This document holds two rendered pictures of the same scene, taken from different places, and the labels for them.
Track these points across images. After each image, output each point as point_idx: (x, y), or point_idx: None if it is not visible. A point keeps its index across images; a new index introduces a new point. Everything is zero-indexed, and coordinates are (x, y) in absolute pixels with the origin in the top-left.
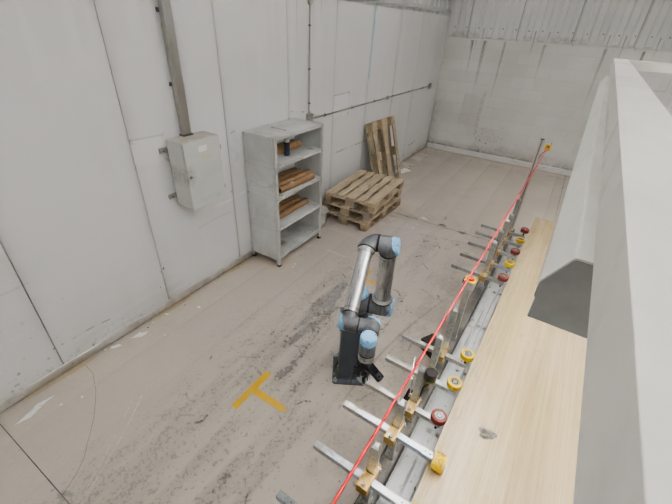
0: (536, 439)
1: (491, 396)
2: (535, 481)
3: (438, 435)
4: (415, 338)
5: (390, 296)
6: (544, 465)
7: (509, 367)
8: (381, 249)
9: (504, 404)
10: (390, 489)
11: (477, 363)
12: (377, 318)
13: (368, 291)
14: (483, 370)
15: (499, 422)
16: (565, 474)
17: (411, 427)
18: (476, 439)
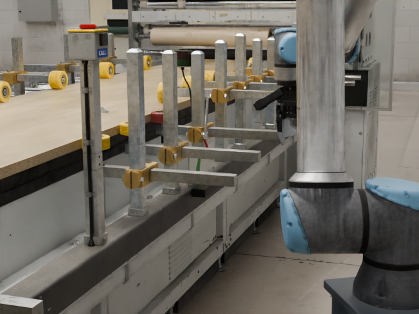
0: (28, 114)
1: (73, 123)
2: (53, 106)
3: (148, 195)
4: (204, 174)
5: (296, 172)
6: (33, 109)
7: (15, 136)
8: None
9: (56, 121)
10: None
11: (80, 134)
12: (287, 35)
13: (371, 183)
14: (72, 132)
15: (74, 116)
16: (11, 108)
17: None
18: (113, 110)
